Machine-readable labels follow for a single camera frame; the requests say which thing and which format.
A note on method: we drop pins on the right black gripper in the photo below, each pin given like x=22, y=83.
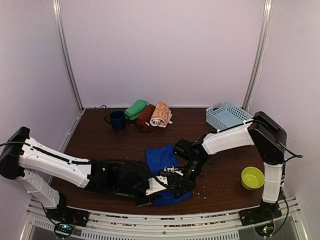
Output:
x=183, y=181

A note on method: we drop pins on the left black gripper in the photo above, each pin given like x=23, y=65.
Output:
x=139, y=202

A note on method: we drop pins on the blue towel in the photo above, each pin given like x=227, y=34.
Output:
x=158, y=159

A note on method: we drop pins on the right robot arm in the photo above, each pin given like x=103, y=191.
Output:
x=261, y=135

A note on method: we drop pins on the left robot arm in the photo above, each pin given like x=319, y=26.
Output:
x=22, y=158

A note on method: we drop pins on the dark blue mug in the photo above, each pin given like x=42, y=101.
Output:
x=116, y=119

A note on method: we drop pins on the brown rolled towel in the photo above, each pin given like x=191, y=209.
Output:
x=143, y=119

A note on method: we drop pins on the green rolled towel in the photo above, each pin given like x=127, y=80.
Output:
x=132, y=112

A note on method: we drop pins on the orange patterned rolled towel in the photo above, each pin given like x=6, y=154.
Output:
x=161, y=116

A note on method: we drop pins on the yellow-green bowl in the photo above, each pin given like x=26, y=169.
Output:
x=252, y=178

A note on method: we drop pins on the light blue plastic basket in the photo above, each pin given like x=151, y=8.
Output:
x=225, y=115

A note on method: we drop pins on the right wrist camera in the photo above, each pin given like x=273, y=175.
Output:
x=170, y=171

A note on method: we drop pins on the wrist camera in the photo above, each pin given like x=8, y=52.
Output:
x=170, y=171
x=156, y=185

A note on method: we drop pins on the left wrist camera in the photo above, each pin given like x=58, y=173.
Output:
x=156, y=185

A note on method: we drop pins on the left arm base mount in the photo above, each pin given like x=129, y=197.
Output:
x=66, y=222

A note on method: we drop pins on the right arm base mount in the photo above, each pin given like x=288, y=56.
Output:
x=262, y=218

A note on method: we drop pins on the front aluminium rail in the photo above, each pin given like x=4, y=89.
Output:
x=222, y=225

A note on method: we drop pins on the right aluminium frame post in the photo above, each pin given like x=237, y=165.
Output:
x=260, y=50

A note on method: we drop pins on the aluminium frame post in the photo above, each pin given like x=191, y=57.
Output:
x=56, y=4
x=260, y=50

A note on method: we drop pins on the left aluminium frame post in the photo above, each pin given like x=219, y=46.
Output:
x=56, y=4

